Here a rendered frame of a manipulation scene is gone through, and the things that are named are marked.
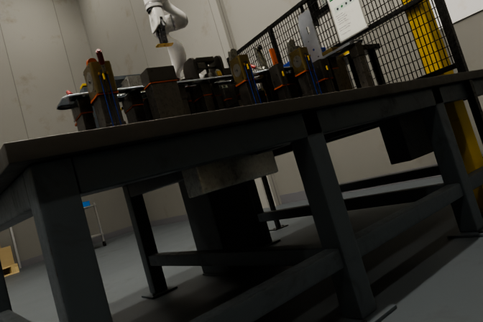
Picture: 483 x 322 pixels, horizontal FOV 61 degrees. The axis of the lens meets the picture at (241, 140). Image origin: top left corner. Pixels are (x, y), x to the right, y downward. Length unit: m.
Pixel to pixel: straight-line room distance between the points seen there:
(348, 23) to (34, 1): 8.91
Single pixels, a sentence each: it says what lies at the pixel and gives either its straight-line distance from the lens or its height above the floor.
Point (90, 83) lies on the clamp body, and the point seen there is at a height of 1.00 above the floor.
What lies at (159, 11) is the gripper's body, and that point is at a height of 1.39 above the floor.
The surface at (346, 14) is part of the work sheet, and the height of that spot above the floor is 1.29.
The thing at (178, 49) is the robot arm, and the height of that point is 1.35.
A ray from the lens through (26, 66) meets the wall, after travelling 10.07.
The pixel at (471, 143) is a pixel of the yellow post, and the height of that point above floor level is 0.35.
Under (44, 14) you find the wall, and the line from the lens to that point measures 10.71.
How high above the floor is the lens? 0.53
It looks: 5 degrees up
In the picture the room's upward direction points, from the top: 16 degrees counter-clockwise
